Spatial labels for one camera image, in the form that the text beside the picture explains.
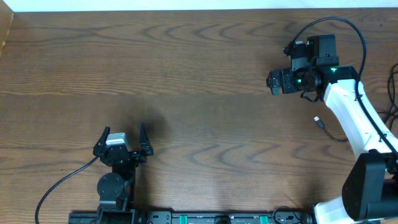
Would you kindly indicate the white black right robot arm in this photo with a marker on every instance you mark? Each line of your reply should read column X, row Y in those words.
column 370, row 190

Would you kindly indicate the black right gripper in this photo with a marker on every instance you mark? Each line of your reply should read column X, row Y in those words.
column 285, row 74

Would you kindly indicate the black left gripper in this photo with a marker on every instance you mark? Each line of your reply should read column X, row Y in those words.
column 146, row 147

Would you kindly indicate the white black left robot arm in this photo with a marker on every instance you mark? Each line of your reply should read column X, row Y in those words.
column 116, row 188

